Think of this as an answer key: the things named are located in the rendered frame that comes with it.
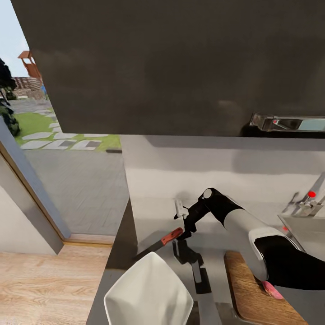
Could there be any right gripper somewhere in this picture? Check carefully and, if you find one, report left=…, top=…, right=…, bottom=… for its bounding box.
left=174, top=205, right=203, bottom=241

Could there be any parer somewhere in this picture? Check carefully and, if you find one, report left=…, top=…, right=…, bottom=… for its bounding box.
left=133, top=227, right=183, bottom=260

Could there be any cutting board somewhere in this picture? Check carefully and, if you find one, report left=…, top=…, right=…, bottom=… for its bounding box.
left=225, top=251, right=309, bottom=325

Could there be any vidalia onion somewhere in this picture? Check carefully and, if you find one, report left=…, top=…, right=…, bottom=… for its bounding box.
left=261, top=281, right=283, bottom=299

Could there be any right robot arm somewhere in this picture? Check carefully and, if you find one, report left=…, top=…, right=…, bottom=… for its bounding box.
left=174, top=187, right=325, bottom=325

